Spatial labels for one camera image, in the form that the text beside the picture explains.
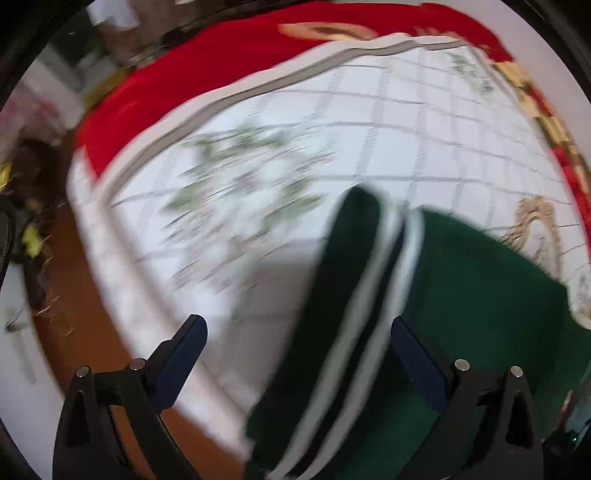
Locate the red plush blanket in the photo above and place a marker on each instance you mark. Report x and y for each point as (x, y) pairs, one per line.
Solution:
(231, 50)

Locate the white grid-pattern bed sheet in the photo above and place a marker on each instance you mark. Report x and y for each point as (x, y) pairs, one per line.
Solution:
(221, 207)

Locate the green and white varsity jacket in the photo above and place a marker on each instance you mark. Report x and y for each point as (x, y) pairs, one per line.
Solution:
(341, 404)

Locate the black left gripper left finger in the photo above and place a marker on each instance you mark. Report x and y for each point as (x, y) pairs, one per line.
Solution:
(88, 444)

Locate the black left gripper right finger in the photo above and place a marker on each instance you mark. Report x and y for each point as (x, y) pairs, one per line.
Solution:
(485, 427)

